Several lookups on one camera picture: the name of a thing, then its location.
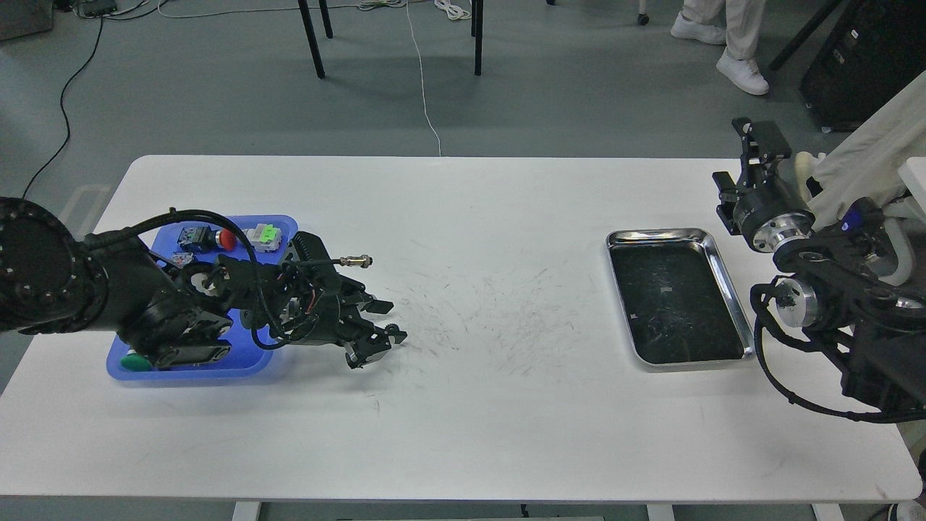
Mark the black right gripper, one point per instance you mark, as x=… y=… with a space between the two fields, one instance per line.
x=766 y=213

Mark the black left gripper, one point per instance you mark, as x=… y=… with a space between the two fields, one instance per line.
x=313 y=305

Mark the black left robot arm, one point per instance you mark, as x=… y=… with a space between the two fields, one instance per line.
x=177 y=316

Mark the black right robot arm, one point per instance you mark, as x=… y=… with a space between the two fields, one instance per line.
x=824 y=299

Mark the blue plastic tray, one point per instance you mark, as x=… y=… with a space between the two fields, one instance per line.
x=245 y=359

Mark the beige cloth cover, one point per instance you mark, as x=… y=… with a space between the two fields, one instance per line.
x=866 y=164

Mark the person legs white shoes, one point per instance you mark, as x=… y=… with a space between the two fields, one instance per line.
x=736 y=26

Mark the silver metal tray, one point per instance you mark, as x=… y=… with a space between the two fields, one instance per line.
x=678 y=299

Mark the black cabinet box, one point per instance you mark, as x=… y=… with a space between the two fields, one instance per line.
x=875 y=50

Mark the green white switch module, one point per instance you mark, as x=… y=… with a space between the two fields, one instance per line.
x=264 y=237

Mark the red push button switch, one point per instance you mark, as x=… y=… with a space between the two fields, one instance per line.
x=203 y=239

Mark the green push button switch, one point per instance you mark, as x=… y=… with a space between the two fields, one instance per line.
x=134 y=362

